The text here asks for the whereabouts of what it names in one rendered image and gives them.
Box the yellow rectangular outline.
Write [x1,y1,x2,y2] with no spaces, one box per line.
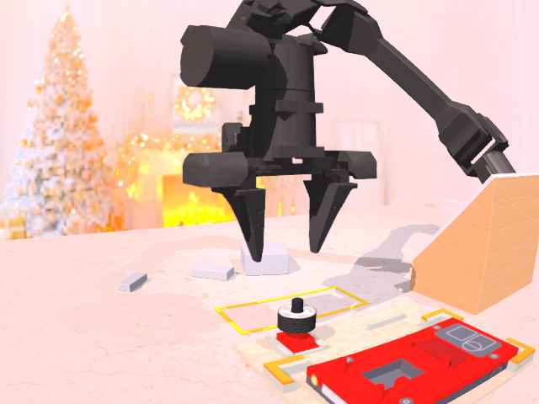
[215,285,370,335]

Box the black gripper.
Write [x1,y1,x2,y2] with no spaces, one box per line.
[182,90,377,263]

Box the black and white toy wheel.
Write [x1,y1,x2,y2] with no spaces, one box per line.
[277,304,317,334]

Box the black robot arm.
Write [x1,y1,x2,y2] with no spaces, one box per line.
[180,0,516,184]

